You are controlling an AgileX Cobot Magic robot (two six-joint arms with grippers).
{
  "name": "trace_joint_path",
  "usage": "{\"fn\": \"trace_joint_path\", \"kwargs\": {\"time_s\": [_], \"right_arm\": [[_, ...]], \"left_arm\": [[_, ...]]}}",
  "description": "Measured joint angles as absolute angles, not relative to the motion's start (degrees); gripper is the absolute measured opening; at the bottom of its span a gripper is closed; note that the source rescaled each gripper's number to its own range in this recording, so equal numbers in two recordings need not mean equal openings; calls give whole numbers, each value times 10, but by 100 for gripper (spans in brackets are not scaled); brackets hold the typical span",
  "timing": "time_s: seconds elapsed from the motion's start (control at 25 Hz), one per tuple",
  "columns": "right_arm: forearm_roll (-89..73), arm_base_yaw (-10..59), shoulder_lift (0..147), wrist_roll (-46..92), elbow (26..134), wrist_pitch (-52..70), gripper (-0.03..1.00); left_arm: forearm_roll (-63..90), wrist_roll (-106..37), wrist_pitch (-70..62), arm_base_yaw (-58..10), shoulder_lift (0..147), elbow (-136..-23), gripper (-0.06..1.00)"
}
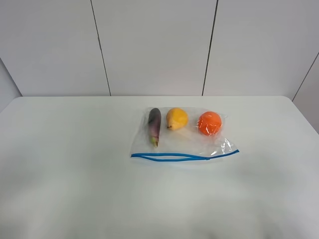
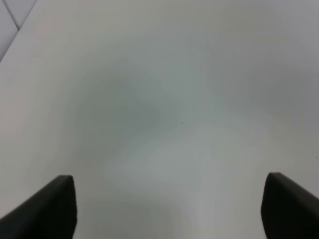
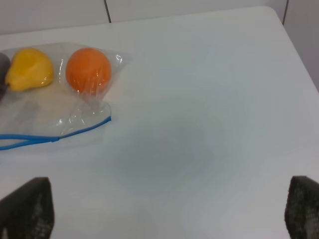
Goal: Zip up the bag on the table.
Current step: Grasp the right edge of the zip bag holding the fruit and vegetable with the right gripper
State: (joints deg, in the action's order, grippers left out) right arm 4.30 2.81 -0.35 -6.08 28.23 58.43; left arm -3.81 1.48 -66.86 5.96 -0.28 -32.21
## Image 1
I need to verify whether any clear zip bag blue seal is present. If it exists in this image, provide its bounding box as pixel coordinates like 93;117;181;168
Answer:
131;107;239;162

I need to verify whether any purple eggplant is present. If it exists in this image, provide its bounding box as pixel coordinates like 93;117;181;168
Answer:
148;108;161;148

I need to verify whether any yellow pear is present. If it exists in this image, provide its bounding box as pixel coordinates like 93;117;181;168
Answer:
166;108;188;130

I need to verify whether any orange fruit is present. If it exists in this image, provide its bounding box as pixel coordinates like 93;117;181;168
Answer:
197;112;222;136

